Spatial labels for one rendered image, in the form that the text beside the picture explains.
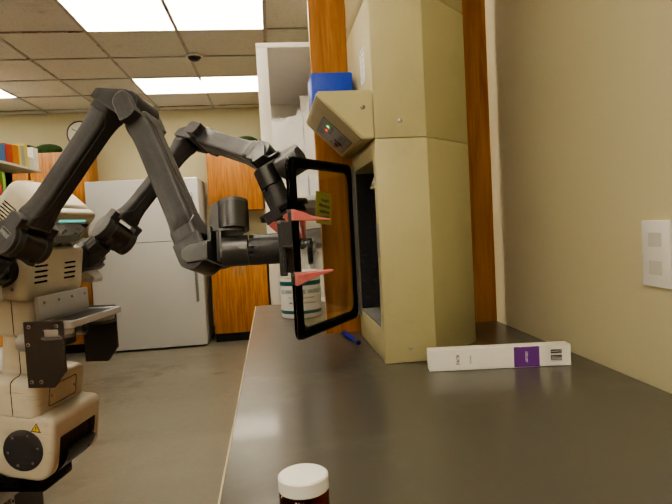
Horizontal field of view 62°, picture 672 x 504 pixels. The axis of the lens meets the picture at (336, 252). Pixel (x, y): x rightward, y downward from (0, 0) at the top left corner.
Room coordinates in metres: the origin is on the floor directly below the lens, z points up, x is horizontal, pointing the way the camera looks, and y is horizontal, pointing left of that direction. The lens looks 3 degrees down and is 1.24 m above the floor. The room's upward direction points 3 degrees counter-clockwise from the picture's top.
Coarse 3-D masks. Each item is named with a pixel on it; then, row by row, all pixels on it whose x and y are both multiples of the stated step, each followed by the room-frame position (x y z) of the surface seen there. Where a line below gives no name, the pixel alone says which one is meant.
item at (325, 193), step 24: (288, 168) 1.19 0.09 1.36; (288, 192) 1.19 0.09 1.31; (312, 192) 1.28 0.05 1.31; (336, 192) 1.38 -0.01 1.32; (336, 216) 1.38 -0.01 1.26; (312, 240) 1.27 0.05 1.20; (336, 240) 1.37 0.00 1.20; (312, 264) 1.26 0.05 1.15; (336, 264) 1.37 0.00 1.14; (312, 288) 1.26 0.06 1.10; (336, 288) 1.36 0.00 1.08; (312, 312) 1.25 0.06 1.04; (336, 312) 1.35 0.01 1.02
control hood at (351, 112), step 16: (320, 96) 1.15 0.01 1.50; (336, 96) 1.15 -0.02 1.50; (352, 96) 1.15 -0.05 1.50; (368, 96) 1.16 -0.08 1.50; (320, 112) 1.24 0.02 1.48; (336, 112) 1.15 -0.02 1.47; (352, 112) 1.15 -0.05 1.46; (368, 112) 1.16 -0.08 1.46; (352, 128) 1.16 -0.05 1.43; (368, 128) 1.16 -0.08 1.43; (352, 144) 1.26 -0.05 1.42
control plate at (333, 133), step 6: (324, 120) 1.27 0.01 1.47; (318, 126) 1.37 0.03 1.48; (324, 126) 1.32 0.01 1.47; (330, 126) 1.27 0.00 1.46; (318, 132) 1.43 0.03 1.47; (324, 132) 1.37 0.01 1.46; (330, 132) 1.32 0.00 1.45; (336, 132) 1.28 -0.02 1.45; (324, 138) 1.43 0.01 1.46; (330, 138) 1.38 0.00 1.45; (336, 138) 1.33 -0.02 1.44; (342, 144) 1.33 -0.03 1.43; (348, 144) 1.29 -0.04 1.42; (342, 150) 1.39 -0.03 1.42
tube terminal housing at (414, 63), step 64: (384, 0) 1.16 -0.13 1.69; (384, 64) 1.16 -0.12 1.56; (448, 64) 1.26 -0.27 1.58; (384, 128) 1.16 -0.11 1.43; (448, 128) 1.25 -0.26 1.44; (384, 192) 1.16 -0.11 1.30; (448, 192) 1.24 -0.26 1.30; (384, 256) 1.16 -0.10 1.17; (448, 256) 1.23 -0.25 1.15; (384, 320) 1.16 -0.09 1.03; (448, 320) 1.22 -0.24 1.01
